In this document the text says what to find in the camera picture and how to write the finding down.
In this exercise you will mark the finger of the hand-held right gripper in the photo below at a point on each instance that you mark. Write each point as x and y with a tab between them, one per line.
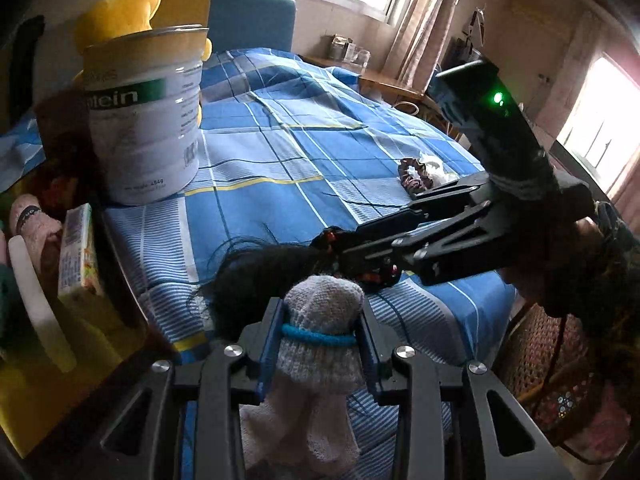
440	255
390	222

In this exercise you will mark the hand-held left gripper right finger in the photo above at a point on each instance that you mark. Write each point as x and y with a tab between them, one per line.
372	365

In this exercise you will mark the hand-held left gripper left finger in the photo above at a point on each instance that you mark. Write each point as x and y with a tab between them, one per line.
267	360

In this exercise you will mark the white sock with blue band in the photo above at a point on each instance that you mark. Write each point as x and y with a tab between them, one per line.
320	305

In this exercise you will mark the black hair wig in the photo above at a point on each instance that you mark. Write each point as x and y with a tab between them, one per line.
250	280

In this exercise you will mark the person's right forearm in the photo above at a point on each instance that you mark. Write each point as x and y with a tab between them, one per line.
610	280

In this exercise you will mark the person's right hand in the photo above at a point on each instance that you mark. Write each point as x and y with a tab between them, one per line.
537	282

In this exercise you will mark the brown satin scrunchie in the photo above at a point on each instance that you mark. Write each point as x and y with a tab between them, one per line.
412	177

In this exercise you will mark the clear plastic bag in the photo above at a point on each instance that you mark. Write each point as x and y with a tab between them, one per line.
440	170

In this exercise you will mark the bright side window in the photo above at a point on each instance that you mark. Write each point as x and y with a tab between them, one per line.
605	120

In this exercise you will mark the beige curtain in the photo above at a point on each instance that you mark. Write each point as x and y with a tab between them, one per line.
425	25

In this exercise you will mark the blue plaid bed sheet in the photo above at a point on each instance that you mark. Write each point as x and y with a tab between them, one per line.
300	135

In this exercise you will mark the wooden desk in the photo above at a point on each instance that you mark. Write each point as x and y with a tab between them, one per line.
380	82

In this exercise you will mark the wicker chair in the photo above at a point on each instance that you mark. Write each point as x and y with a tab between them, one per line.
540	360

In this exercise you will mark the boxes on desk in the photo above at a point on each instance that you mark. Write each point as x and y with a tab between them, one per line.
347	50

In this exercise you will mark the small white juice carton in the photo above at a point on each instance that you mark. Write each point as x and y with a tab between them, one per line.
80	255

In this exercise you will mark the yellow storage box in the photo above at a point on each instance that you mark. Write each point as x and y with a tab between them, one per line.
50	400

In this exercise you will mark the white tin can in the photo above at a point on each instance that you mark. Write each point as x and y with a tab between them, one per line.
145	150

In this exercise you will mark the yellow headboard panel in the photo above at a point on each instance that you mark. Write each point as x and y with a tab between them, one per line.
185	5

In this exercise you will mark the yellow plush toy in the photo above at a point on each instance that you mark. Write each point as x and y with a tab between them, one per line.
120	10

